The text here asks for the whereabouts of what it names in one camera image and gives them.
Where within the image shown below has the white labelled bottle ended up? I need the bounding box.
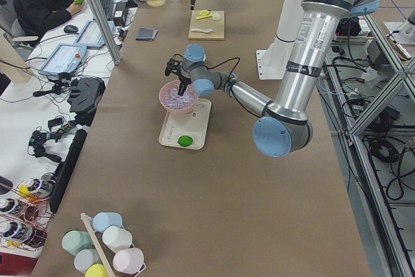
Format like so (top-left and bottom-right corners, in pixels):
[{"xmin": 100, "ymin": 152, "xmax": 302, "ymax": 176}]
[
  {"xmin": 19, "ymin": 178, "xmax": 53, "ymax": 199},
  {"xmin": 1, "ymin": 221, "xmax": 36, "ymax": 248},
  {"xmin": 0, "ymin": 199, "xmax": 27, "ymax": 218}
]

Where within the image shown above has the blue teach pendant tablet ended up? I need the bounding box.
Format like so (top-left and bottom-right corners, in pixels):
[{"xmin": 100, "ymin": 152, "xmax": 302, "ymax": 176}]
[{"xmin": 38, "ymin": 43, "xmax": 87, "ymax": 76}]

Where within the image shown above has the black computer mouse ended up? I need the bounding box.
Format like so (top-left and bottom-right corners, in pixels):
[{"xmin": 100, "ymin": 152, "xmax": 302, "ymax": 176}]
[{"xmin": 64, "ymin": 25, "xmax": 78, "ymax": 34}]

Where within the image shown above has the white plastic cup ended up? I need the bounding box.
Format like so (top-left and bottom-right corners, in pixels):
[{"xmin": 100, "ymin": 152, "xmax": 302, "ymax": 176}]
[{"xmin": 102, "ymin": 226, "xmax": 132, "ymax": 253}]

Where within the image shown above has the yellow plastic knife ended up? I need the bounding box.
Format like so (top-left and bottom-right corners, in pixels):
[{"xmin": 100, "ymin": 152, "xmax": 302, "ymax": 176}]
[{"xmin": 196, "ymin": 14, "xmax": 212, "ymax": 20}]

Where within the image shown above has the light blue plastic cup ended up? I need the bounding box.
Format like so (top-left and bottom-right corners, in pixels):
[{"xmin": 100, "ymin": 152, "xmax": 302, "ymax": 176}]
[{"xmin": 92, "ymin": 212, "xmax": 123, "ymax": 233}]

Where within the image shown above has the white wire cup rack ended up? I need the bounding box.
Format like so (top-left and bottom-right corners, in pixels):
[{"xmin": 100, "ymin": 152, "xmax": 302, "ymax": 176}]
[{"xmin": 80, "ymin": 213, "xmax": 147, "ymax": 276}]

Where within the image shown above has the aluminium frame post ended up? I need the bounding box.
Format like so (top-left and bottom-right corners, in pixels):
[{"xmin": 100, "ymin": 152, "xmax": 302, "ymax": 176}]
[{"xmin": 87, "ymin": 0, "xmax": 121, "ymax": 65}]

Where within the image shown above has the grey plastic cup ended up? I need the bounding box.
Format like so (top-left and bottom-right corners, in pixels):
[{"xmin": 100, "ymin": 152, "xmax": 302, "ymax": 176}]
[{"xmin": 74, "ymin": 249, "xmax": 101, "ymax": 274}]

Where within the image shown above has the pink bowl of ice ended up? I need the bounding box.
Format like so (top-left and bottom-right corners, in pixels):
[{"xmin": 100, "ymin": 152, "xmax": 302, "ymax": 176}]
[{"xmin": 159, "ymin": 80, "xmax": 198, "ymax": 114}]

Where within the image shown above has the aluminium frame rail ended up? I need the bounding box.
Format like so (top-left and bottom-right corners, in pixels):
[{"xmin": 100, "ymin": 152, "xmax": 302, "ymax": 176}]
[{"xmin": 324, "ymin": 8, "xmax": 414, "ymax": 276}]

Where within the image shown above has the black keyboard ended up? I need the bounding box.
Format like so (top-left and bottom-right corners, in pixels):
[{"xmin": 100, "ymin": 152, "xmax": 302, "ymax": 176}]
[{"xmin": 99, "ymin": 0, "xmax": 114, "ymax": 20}]

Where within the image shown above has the dark mint plastic cup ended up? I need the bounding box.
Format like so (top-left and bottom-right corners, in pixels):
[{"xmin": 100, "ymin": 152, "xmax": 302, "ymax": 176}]
[{"xmin": 62, "ymin": 230, "xmax": 93, "ymax": 256}]

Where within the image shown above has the pink plastic cup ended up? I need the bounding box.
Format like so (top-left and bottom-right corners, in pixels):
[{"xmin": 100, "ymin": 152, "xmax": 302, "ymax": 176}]
[{"xmin": 113, "ymin": 248, "xmax": 145, "ymax": 274}]

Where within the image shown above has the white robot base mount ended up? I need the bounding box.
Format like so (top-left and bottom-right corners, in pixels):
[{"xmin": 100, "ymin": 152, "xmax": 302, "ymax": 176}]
[{"xmin": 256, "ymin": 0, "xmax": 303, "ymax": 80}]

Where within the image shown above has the copper wire bottle basket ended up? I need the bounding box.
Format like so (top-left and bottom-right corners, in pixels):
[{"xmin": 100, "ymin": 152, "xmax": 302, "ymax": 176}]
[{"xmin": 1, "ymin": 178, "xmax": 53, "ymax": 252}]

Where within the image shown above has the grey folded cloth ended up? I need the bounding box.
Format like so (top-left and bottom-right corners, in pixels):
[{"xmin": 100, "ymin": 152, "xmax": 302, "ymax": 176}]
[{"xmin": 135, "ymin": 27, "xmax": 158, "ymax": 42}]

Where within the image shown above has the black long bar device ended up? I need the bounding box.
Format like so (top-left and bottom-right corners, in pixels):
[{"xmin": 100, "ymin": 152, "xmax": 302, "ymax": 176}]
[{"xmin": 49, "ymin": 129, "xmax": 88, "ymax": 214}]

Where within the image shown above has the cream rectangular serving tray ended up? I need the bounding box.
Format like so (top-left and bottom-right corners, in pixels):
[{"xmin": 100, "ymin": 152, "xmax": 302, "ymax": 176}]
[{"xmin": 159, "ymin": 99, "xmax": 211, "ymax": 150}]

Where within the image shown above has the yellow plastic cup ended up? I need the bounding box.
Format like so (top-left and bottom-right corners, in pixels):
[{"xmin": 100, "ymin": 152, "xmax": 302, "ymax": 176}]
[{"xmin": 84, "ymin": 263, "xmax": 109, "ymax": 277}]

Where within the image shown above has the bamboo cutting board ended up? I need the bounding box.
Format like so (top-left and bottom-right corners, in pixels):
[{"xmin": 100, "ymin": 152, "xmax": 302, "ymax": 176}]
[{"xmin": 188, "ymin": 10, "xmax": 225, "ymax": 41}]

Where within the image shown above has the green lime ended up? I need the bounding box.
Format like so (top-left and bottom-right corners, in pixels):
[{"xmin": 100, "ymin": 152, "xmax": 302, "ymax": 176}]
[{"xmin": 177, "ymin": 135, "xmax": 194, "ymax": 147}]

